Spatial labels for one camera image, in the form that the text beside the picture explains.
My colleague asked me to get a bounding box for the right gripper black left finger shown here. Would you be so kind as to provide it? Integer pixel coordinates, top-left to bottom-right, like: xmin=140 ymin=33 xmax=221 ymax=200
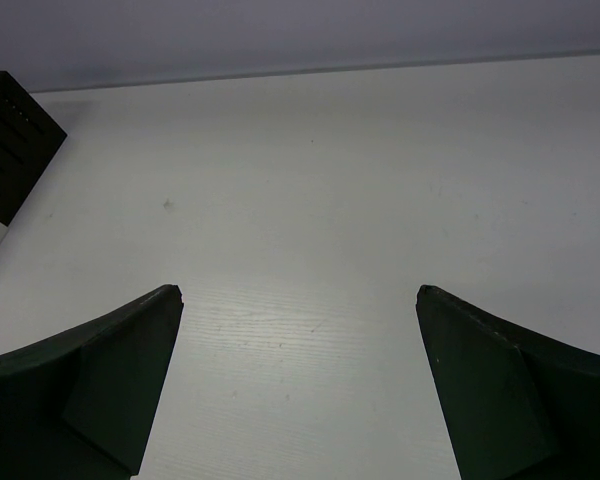
xmin=0 ymin=285 xmax=183 ymax=479

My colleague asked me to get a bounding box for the black slotted container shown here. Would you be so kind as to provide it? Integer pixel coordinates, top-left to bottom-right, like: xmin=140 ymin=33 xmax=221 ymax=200
xmin=0 ymin=71 xmax=67 ymax=226

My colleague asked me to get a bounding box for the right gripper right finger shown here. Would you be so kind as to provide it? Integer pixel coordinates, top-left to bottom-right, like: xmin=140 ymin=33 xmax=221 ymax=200
xmin=416 ymin=285 xmax=600 ymax=479

